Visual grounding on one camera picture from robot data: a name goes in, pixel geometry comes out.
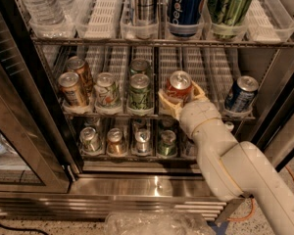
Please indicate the red coke can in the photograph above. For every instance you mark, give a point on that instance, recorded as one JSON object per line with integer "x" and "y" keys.
{"x": 179, "y": 85}

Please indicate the green silver can bottom left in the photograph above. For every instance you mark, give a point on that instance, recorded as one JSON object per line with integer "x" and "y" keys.
{"x": 90, "y": 140}

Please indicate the gold brown can front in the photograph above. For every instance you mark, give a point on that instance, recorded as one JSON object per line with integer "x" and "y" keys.
{"x": 72, "y": 89}

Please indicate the crumpled clear plastic bag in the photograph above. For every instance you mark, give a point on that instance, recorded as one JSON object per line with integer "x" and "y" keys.
{"x": 156, "y": 223}

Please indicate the green can bottom shelf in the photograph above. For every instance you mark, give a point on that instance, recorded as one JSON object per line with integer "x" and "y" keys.
{"x": 167, "y": 144}

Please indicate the silver can shelf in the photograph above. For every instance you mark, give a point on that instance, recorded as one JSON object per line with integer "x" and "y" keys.
{"x": 142, "y": 139}
{"x": 145, "y": 11}

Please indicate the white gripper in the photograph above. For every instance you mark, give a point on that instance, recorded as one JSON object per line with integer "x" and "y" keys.
{"x": 198, "y": 117}

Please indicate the white green can middle shelf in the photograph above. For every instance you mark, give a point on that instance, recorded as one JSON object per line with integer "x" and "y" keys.
{"x": 107, "y": 91}

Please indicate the green can rear middle shelf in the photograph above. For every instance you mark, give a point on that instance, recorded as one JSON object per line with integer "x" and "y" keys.
{"x": 139, "y": 66}

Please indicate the clear water bottle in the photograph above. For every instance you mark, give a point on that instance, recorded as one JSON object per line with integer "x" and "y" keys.
{"x": 45, "y": 12}

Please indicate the gold brown can rear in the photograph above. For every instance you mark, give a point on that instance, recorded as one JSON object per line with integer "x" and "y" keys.
{"x": 81, "y": 67}

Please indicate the left fridge glass door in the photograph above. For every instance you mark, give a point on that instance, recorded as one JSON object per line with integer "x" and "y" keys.
{"x": 27, "y": 132}

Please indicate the silver can top shelf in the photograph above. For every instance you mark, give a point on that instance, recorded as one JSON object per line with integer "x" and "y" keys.
{"x": 145, "y": 11}

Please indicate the middle wire shelf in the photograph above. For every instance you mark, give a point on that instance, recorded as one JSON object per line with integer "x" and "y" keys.
{"x": 86, "y": 115}

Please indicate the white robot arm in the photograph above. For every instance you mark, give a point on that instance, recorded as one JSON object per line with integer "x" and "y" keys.
{"x": 231, "y": 168}

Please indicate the blue pepsi can top shelf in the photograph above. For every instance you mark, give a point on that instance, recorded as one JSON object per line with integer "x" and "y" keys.
{"x": 184, "y": 16}

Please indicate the green can top shelf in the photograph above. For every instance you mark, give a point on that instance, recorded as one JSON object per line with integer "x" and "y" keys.
{"x": 228, "y": 17}

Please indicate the gold brown can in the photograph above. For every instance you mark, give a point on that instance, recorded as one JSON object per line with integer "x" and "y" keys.
{"x": 81, "y": 67}
{"x": 72, "y": 89}

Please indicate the dark bottle white cap right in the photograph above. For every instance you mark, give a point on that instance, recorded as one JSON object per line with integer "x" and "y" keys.
{"x": 229, "y": 125}

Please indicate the blue pepsi can shelf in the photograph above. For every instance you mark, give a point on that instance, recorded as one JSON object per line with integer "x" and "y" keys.
{"x": 184, "y": 16}
{"x": 241, "y": 94}

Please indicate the right fridge door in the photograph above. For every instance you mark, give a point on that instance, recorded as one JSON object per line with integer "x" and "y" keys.
{"x": 273, "y": 129}

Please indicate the green can front middle shelf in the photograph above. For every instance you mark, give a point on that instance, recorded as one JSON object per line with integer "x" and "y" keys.
{"x": 139, "y": 96}

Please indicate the wire shelf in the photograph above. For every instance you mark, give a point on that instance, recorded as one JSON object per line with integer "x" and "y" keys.
{"x": 86, "y": 115}
{"x": 160, "y": 43}

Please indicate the silver can bottom shelf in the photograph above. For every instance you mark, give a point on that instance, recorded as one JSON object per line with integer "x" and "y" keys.
{"x": 142, "y": 139}

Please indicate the blue pepsi can middle shelf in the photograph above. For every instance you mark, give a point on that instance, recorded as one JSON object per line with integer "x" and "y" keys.
{"x": 241, "y": 94}

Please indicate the dark bottle white cap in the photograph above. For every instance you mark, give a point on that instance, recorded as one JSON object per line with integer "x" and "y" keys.
{"x": 229, "y": 125}
{"x": 189, "y": 150}

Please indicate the top wire shelf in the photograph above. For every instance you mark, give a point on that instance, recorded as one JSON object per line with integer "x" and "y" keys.
{"x": 160, "y": 43}

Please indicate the dark bottle white cap left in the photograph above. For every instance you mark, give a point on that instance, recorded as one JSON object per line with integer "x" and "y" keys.
{"x": 189, "y": 150}

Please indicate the gold can bottom shelf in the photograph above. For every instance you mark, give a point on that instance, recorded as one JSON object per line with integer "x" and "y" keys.
{"x": 115, "y": 145}

